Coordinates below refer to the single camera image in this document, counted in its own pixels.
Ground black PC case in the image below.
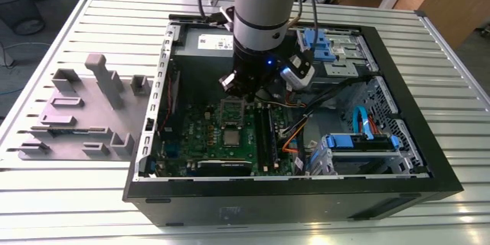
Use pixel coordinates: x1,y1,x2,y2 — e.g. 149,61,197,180
122,13,465,227

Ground hard disk in blue carrier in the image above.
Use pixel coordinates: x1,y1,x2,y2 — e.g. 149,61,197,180
325,133,400,154

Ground black RAM slot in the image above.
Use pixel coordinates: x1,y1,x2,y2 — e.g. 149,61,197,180
253,105,268,172
262,105,277,171
258,105,273,172

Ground orange wire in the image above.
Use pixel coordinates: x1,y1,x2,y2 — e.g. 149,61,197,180
282,124,308,154

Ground grey power supply unit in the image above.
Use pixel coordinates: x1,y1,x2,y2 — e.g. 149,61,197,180
173,28,238,106

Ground grey metal disk bay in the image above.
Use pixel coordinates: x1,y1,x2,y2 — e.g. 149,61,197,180
306,133,431,177

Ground RAM stick with gold contacts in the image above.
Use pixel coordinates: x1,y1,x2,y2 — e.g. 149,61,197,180
30,125,109,136

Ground black wire bundle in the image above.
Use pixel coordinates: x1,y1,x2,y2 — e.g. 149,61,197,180
280,75,375,138

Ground blue plastic drive bracket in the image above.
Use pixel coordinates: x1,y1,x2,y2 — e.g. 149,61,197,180
305,29,332,63

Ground black graphics card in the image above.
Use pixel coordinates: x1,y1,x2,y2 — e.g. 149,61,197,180
196,158,254,178

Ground grey metal drive cage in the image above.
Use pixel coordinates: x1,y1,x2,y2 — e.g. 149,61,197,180
297,28,380,94

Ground wooden cabinet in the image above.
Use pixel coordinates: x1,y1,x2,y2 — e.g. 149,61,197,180
395,0,490,50

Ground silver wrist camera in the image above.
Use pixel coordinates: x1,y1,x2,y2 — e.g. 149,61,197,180
218,72,246,97
218,5,237,33
280,54,317,89

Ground green motherboard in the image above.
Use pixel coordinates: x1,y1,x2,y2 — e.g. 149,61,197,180
153,101,300,178

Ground blue plastic carrier rail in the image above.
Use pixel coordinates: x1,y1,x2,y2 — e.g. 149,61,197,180
309,147,336,176

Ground CPU socket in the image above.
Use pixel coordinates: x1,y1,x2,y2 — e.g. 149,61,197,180
221,127,246,150

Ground blue flat wire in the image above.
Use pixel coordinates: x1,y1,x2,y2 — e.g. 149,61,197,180
352,104,379,139

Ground metal socket cover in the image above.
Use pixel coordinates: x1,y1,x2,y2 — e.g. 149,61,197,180
218,98,248,129

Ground silver topped CPU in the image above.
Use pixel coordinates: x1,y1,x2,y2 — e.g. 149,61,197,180
224,129,242,146

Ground grey parts rack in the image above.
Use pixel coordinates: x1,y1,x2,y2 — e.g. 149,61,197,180
18,53,154,161

